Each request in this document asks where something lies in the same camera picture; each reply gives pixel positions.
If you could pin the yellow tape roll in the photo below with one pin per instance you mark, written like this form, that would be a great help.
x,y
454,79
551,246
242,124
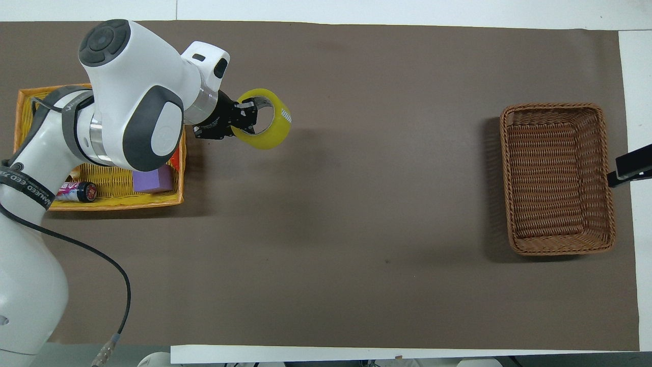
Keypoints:
x,y
277,137

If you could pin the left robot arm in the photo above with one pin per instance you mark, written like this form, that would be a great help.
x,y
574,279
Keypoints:
x,y
127,76

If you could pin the small bottle with dark cap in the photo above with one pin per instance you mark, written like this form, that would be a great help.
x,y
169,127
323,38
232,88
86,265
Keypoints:
x,y
84,191

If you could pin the yellow orange wicker basket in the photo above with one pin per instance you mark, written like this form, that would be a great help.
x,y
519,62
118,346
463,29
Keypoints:
x,y
109,201

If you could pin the black stand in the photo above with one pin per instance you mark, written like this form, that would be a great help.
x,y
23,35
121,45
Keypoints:
x,y
631,165

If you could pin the purple block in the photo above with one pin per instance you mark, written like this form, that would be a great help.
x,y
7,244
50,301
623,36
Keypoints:
x,y
153,181

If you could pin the brown wicker basket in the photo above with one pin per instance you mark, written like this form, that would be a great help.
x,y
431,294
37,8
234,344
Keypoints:
x,y
558,173

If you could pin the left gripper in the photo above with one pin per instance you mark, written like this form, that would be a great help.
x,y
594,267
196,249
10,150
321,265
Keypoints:
x,y
219,114

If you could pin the red packet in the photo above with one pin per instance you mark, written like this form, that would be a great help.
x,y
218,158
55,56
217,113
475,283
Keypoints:
x,y
175,160

